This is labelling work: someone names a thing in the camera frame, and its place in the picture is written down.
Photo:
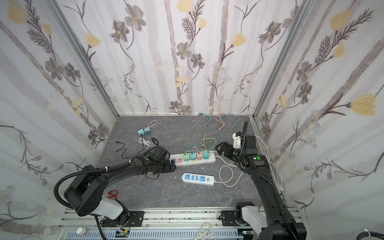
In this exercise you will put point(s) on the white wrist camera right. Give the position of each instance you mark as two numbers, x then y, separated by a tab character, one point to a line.
237	138

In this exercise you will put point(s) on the green charger block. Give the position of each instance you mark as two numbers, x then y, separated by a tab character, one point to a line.
191	148

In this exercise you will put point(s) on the white multicolour power strip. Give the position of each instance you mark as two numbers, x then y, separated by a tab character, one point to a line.
190	159

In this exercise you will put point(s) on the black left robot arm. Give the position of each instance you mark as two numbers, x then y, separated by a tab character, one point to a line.
83	191

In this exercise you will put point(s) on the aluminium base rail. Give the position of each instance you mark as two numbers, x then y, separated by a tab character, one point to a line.
154	224

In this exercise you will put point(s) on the teal charger with cable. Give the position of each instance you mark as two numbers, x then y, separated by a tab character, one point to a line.
207	151
207	146

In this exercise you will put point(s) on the red handled scissors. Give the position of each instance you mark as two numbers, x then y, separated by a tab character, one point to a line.
113	194

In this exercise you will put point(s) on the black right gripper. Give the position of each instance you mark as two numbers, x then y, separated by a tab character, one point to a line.
226	150

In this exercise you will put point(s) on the white bottle cap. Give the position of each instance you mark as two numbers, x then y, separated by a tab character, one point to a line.
82	231

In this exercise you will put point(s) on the white blue power strip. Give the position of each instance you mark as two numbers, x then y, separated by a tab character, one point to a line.
198	179

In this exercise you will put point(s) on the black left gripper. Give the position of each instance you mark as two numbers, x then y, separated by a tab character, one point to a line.
167	165

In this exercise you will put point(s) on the white scissors handles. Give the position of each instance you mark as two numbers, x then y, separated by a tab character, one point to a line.
205	232

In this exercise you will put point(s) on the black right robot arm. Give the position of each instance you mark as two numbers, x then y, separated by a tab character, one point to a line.
276	223

